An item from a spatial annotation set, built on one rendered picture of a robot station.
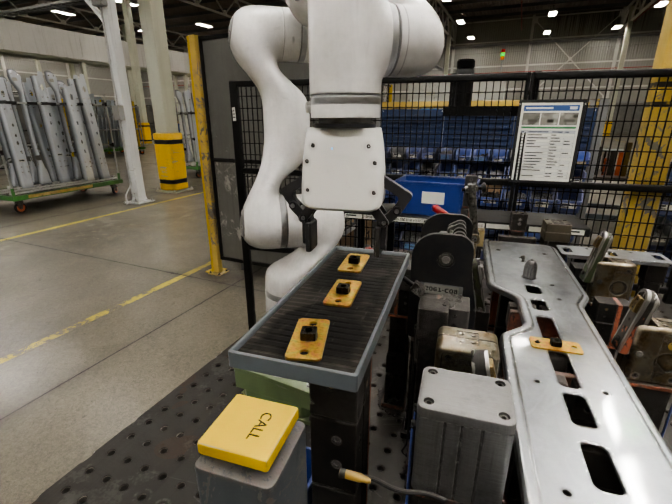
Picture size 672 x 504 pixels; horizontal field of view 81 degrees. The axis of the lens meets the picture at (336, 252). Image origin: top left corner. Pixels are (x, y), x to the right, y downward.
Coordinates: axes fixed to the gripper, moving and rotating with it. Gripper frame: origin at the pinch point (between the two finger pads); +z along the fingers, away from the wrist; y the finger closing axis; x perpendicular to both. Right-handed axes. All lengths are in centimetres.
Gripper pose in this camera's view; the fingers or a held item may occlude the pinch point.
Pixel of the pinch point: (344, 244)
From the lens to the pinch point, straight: 52.7
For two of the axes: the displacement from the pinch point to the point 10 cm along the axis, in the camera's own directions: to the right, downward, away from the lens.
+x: 2.5, -3.1, 9.2
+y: 9.7, 0.8, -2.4
